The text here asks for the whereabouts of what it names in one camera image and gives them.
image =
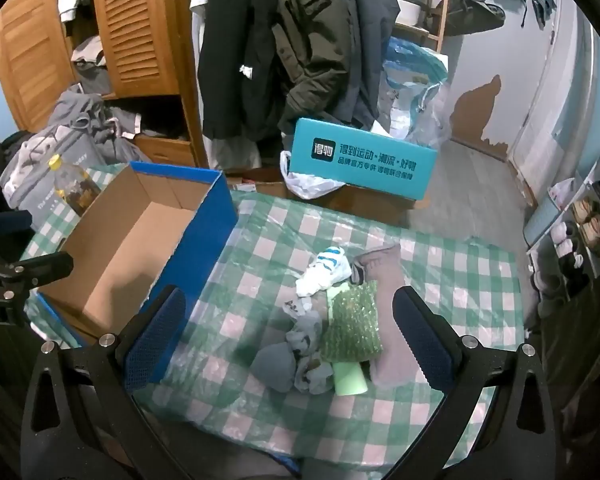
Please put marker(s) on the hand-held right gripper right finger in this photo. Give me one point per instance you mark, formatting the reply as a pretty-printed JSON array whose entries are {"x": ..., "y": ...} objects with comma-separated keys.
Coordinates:
[{"x": 425, "y": 345}]

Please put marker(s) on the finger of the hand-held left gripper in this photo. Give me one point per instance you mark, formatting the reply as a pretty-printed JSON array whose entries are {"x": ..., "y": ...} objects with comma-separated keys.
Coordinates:
[{"x": 45, "y": 265}]

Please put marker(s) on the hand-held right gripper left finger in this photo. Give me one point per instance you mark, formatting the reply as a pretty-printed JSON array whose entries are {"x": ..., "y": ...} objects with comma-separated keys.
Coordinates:
[{"x": 155, "y": 340}]

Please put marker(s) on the green scrub pad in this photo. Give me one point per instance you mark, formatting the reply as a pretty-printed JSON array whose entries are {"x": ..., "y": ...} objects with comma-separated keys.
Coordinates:
[{"x": 352, "y": 325}]

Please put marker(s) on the light green packet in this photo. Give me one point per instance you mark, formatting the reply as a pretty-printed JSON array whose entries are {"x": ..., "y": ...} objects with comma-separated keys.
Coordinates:
[{"x": 350, "y": 380}]

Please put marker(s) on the blue cardboard box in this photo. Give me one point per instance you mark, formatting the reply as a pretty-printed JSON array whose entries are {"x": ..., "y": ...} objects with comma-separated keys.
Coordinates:
[{"x": 130, "y": 250}]

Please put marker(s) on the black sock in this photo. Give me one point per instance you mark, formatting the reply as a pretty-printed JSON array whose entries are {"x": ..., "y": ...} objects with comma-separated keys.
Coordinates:
[{"x": 358, "y": 274}]

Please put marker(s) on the patterned clear plastic bag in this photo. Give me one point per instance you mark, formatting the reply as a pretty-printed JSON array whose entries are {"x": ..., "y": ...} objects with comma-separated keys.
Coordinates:
[{"x": 305, "y": 332}]

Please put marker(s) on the grey sock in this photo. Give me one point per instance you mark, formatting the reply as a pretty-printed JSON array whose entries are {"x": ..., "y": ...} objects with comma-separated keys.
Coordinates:
[{"x": 275, "y": 367}]

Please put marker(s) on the white blue striped plastic bag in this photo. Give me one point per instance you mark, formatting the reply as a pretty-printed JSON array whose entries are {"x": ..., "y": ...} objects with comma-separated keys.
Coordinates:
[{"x": 320, "y": 275}]

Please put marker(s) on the oil bottle with yellow cap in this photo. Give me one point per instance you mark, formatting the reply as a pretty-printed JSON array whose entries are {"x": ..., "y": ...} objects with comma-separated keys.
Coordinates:
[{"x": 72, "y": 190}]

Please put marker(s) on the grey clothes pile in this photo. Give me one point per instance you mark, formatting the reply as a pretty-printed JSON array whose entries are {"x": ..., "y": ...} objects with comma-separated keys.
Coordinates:
[{"x": 35, "y": 170}]

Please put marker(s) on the black cloth bundle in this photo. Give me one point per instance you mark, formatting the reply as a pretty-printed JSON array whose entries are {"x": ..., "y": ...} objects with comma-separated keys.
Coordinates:
[{"x": 0, "y": 170}]

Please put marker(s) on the brown cardboard box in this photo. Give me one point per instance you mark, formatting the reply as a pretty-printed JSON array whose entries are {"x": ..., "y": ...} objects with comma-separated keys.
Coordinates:
[{"x": 370, "y": 205}]

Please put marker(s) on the grey hoodie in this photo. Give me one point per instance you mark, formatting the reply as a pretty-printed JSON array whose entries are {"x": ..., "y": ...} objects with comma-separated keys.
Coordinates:
[{"x": 80, "y": 115}]

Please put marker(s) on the green white checked tablecloth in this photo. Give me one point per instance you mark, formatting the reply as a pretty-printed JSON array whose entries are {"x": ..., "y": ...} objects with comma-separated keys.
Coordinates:
[{"x": 280, "y": 240}]

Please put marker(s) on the white shoe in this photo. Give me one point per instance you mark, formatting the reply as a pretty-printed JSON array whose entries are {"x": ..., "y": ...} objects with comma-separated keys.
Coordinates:
[
  {"x": 562, "y": 232},
  {"x": 571, "y": 254}
]

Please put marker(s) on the teal printed box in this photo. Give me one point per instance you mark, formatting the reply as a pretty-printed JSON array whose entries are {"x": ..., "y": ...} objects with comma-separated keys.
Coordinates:
[{"x": 360, "y": 160}]

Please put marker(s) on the tan shoe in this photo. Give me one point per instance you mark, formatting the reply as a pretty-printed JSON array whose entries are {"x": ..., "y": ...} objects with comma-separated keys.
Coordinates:
[
  {"x": 596, "y": 239},
  {"x": 586, "y": 211}
]

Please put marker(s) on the white hanging shirt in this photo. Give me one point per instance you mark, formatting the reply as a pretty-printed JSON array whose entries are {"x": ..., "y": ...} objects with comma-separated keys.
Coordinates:
[{"x": 232, "y": 154}]

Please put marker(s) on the grey folded clothes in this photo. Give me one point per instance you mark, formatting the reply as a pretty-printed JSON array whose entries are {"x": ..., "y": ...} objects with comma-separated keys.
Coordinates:
[{"x": 87, "y": 52}]

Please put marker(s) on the wooden louvred wardrobe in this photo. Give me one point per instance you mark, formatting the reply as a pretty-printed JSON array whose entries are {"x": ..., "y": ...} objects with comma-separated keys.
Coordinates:
[{"x": 130, "y": 25}]

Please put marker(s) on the clear blue plastic bag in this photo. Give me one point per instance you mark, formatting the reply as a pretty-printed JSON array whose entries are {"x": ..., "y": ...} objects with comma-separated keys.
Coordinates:
[{"x": 410, "y": 75}]

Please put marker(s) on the black hanging jacket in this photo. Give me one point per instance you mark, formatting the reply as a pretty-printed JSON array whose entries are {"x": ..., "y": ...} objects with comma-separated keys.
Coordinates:
[{"x": 235, "y": 35}]

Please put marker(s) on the olive hanging jacket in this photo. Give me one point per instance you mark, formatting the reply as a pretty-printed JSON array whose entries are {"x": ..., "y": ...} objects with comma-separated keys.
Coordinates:
[{"x": 320, "y": 35}]

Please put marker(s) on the blue grey hanging jacket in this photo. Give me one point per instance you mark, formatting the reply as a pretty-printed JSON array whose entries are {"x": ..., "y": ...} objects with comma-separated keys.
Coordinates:
[{"x": 375, "y": 10}]

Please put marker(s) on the green backpack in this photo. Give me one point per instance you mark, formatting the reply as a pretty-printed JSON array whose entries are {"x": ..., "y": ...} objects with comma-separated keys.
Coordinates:
[{"x": 475, "y": 5}]

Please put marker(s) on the wooden shelf frame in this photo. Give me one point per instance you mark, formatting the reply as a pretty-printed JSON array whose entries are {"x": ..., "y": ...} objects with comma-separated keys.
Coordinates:
[{"x": 442, "y": 10}]

